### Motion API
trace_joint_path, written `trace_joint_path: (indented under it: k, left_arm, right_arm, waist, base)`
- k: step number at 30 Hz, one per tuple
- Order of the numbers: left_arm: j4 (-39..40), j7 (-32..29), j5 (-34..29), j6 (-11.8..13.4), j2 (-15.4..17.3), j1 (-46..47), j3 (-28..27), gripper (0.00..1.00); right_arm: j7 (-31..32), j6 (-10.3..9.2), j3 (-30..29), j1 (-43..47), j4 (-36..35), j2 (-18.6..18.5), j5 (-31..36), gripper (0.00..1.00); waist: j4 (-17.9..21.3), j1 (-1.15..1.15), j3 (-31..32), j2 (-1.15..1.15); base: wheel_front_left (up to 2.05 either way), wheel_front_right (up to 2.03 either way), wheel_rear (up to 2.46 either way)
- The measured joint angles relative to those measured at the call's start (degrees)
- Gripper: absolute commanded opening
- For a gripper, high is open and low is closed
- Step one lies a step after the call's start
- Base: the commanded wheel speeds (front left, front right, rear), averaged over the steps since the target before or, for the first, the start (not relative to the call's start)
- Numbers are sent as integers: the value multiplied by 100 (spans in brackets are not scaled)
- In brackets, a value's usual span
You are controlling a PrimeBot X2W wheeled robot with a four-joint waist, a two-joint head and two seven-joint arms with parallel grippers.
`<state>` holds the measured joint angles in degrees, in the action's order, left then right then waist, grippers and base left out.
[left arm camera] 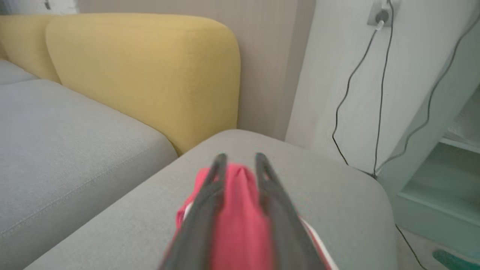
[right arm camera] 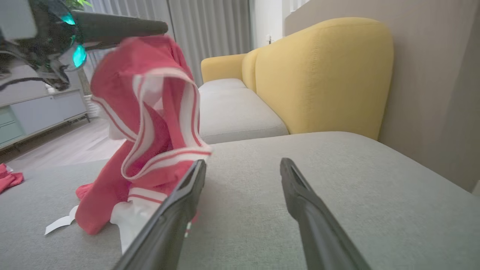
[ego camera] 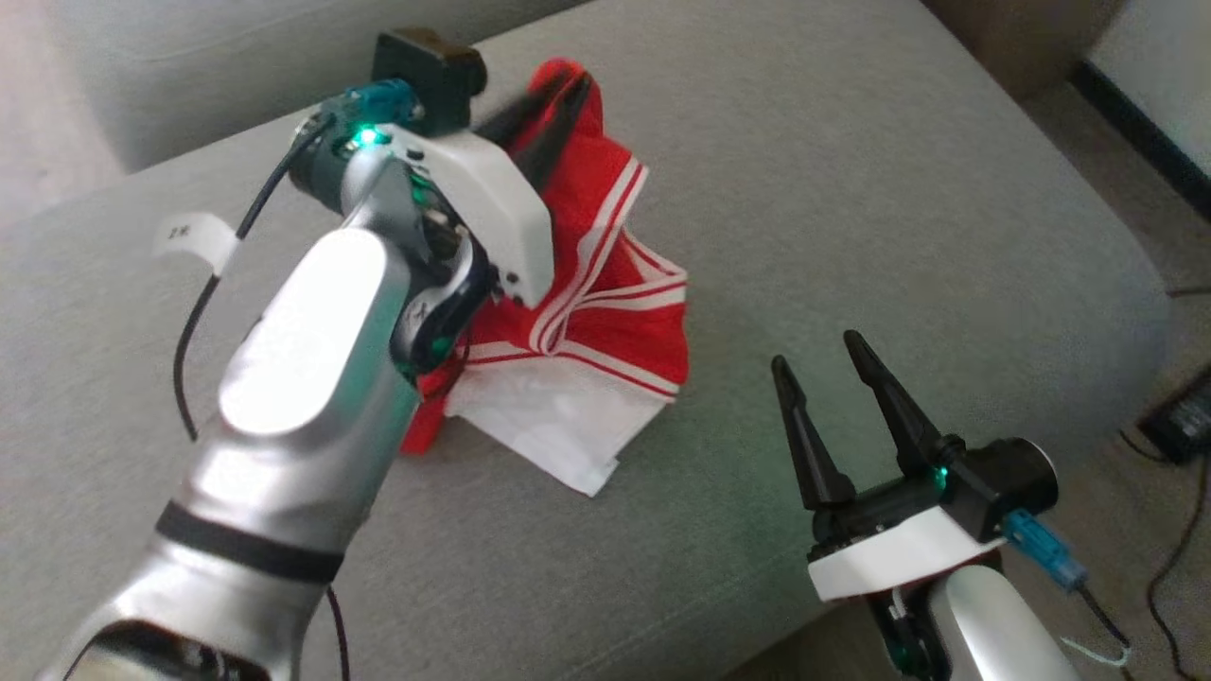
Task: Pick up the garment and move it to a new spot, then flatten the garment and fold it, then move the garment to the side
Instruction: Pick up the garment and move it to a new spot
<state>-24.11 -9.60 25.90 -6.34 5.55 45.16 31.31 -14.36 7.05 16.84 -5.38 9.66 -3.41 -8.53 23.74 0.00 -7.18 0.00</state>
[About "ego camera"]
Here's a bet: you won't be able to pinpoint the black baseboard strip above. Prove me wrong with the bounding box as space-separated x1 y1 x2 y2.
1074 61 1211 223

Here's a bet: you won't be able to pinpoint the thin black floor cable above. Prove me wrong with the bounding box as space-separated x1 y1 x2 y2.
1121 430 1211 681

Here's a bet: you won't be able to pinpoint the grey sofa back cushion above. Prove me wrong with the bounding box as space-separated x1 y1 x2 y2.
47 0 588 176

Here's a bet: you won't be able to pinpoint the black power adapter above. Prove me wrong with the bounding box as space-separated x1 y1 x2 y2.
1140 369 1211 464

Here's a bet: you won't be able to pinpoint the white cable label tag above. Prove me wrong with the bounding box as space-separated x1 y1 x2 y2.
151 213 237 277

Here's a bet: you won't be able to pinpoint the red jersey shirt white stripes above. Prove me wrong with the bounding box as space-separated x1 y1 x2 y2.
397 57 690 499

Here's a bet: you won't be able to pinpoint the grey sofa seat cushion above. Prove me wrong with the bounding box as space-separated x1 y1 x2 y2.
0 0 1174 681

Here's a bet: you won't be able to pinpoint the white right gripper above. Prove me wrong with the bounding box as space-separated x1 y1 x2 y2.
771 330 1004 603

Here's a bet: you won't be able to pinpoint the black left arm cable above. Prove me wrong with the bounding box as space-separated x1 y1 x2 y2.
173 113 337 444

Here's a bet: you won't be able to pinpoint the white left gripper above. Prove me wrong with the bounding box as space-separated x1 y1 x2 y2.
378 74 594 309

